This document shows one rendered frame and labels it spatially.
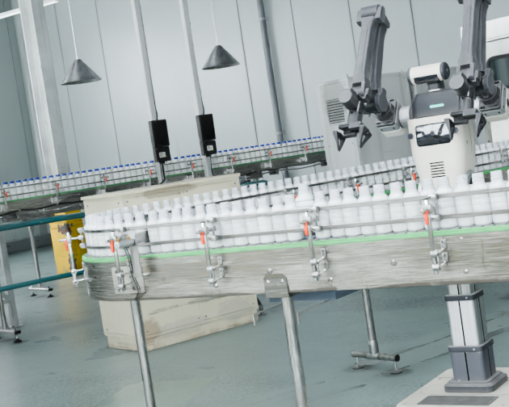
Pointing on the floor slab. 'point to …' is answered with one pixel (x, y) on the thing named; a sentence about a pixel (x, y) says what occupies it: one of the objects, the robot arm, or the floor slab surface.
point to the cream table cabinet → (177, 328)
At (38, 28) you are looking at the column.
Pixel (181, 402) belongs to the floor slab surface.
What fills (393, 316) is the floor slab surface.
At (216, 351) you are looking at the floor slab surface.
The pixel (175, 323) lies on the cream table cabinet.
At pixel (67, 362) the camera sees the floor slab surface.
